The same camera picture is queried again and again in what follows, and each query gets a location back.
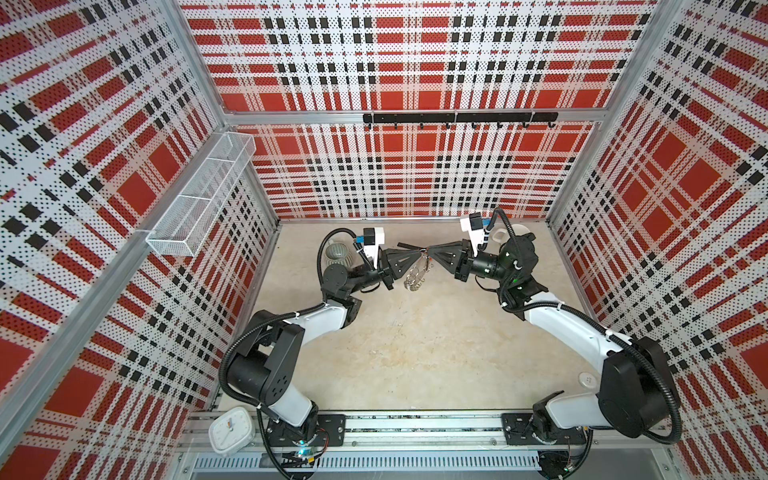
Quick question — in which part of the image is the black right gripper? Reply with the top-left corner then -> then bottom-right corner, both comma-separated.
428,242 -> 511,286

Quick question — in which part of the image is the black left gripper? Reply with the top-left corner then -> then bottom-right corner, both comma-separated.
347,249 -> 420,296

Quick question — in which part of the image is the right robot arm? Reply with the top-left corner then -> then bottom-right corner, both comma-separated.
426,208 -> 683,445

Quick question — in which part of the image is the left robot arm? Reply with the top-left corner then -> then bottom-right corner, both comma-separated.
218,227 -> 425,444

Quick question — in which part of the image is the black wrist watch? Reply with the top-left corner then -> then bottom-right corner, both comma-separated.
397,242 -> 427,252

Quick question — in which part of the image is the grey ribbed round object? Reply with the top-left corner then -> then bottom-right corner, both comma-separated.
322,240 -> 355,269

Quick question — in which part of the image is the small white round disc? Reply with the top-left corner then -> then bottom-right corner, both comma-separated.
578,372 -> 599,390

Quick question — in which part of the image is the white timer device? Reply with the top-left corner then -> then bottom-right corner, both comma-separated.
208,406 -> 255,456

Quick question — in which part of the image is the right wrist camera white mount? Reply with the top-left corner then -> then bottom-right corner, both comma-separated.
460,212 -> 489,256

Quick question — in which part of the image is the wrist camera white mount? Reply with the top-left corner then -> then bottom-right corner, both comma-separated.
460,212 -> 489,256
355,227 -> 385,268

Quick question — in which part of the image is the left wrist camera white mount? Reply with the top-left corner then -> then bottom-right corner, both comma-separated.
355,227 -> 385,268

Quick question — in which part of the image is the black wall hook rail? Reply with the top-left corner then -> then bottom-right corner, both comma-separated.
362,111 -> 559,126

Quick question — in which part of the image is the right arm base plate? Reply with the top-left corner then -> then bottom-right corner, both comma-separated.
501,411 -> 587,447

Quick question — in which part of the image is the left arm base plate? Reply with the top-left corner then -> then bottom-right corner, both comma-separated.
264,410 -> 347,448

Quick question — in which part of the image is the white wire mesh basket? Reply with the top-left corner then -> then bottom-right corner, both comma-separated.
147,132 -> 255,257

